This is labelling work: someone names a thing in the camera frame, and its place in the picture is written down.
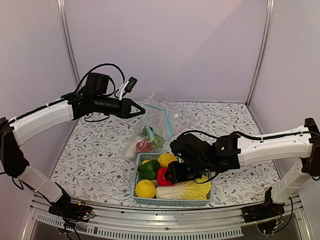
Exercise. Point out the pink zipper clear bag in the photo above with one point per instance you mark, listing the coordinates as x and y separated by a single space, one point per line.
166 114

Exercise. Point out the yellow lemon front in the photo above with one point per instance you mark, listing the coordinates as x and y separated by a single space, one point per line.
145 189

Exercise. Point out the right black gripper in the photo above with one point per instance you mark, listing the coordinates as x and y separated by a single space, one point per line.
175 175

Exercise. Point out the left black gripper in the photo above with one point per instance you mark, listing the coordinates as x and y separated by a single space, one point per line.
124 111

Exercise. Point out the front aluminium rail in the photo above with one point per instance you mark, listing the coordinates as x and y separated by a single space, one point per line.
118 222

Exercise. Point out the yellow lemon back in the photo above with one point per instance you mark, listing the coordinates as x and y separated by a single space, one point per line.
165 159

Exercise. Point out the green grapes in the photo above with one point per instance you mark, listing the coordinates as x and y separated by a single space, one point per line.
157 142

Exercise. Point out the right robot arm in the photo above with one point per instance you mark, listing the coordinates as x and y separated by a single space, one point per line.
237 149

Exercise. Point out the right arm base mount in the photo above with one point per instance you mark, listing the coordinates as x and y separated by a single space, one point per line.
267 215

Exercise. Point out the light blue plastic basket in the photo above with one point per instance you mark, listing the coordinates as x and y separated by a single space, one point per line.
141 157

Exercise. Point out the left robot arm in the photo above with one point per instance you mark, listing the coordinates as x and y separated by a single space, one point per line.
18 133

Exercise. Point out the yellow lemon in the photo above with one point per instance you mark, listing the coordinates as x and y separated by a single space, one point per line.
145 189
165 159

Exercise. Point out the white radish with leaves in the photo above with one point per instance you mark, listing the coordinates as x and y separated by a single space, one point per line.
137 136

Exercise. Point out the blue zipper clear bag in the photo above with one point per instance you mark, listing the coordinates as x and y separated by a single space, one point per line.
152 130

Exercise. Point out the red bell pepper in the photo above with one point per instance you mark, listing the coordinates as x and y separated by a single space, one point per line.
161 177

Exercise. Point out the aluminium frame post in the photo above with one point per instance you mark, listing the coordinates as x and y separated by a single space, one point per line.
262 51
61 6

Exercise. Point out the left aluminium frame post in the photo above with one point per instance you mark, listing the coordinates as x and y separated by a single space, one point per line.
61 6

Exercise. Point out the green bell pepper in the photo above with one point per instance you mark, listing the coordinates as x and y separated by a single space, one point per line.
149 170

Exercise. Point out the napa cabbage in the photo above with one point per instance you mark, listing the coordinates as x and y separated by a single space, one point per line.
189 190

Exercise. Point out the right aluminium frame post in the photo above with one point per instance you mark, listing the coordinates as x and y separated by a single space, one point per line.
262 51

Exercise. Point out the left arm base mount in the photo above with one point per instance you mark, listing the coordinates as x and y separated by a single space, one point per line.
76 212

